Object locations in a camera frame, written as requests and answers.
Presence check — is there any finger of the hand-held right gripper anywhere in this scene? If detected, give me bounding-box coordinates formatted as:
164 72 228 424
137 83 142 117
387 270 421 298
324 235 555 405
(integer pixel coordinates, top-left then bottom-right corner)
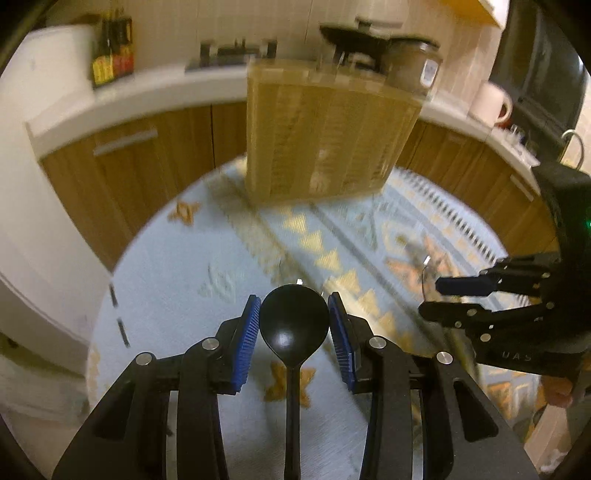
435 253 561 297
419 298 555 341

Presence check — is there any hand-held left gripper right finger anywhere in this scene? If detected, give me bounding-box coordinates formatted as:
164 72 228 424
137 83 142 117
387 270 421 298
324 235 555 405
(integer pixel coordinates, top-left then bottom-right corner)
327 292 541 480

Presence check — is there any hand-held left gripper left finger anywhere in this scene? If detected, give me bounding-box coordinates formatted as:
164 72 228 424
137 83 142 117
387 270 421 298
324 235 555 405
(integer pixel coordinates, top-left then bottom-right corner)
52 294 263 480

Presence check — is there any black plastic spoon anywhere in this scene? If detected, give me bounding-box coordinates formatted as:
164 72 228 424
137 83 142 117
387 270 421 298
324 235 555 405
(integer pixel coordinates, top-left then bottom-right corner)
259 285 329 480

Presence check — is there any clear plastic spoon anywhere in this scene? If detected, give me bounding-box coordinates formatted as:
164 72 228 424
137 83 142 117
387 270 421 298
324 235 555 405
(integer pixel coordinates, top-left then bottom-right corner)
406 244 439 297

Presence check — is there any beige plastic utensil basket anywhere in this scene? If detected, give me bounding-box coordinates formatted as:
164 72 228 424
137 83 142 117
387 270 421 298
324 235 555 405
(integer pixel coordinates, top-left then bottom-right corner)
245 58 423 204

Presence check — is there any person's right hand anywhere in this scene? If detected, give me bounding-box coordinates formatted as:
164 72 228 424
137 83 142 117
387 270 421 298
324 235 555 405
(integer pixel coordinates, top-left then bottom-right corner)
542 375 578 408

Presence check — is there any light blue patterned tablecloth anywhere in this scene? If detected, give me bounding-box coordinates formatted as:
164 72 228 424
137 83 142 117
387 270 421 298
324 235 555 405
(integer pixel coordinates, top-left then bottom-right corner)
85 154 546 480

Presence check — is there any silver faucet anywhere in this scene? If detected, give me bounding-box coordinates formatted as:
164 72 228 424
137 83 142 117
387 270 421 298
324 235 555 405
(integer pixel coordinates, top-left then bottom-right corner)
560 129 585 167

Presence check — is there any pink white electric kettle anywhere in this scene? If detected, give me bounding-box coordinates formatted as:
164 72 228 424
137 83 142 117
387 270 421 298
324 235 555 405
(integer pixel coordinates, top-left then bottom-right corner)
470 82 514 126

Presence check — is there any wooden base cabinet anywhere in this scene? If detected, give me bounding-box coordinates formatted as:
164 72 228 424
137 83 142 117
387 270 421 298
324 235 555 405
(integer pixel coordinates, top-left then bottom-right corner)
39 100 560 273

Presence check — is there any dark window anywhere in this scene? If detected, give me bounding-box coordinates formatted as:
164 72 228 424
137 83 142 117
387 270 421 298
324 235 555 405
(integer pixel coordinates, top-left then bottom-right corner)
489 7 583 136

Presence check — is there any brown rice cooker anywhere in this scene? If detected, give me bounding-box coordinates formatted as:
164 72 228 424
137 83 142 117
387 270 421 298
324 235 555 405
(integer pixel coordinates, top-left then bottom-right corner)
385 39 444 99

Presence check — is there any white tall cabinet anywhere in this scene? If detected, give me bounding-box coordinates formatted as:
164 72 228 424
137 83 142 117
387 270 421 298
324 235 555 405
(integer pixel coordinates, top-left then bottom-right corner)
0 23 114 384

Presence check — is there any white kitchen countertop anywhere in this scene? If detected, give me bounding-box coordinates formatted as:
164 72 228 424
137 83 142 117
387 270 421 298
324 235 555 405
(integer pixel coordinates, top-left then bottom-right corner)
25 58 542 160

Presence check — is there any black wok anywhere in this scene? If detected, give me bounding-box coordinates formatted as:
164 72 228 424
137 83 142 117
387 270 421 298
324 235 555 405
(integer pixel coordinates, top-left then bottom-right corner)
320 21 394 54

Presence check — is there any black gas stove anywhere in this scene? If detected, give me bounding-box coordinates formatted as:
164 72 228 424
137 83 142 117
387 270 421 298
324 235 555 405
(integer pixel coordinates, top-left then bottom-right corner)
185 39 279 73

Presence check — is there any red label sauce bottle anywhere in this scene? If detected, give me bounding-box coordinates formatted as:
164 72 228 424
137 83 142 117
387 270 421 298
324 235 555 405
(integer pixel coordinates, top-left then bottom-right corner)
113 13 136 78

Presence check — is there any yellow label sauce bottle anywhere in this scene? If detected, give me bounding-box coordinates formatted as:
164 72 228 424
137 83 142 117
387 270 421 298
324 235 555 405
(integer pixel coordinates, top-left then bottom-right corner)
91 13 116 88

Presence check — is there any short silver cabinet handle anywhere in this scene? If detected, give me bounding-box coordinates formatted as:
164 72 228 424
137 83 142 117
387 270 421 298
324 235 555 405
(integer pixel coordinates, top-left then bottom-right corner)
509 174 535 201

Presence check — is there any long silver drawer handle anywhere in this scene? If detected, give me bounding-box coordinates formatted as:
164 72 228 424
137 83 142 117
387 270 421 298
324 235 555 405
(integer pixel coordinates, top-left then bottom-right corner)
93 129 159 157

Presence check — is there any orange white wall cabinet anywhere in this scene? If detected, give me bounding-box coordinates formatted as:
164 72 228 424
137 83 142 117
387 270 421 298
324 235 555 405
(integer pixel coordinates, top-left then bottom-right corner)
478 0 511 27

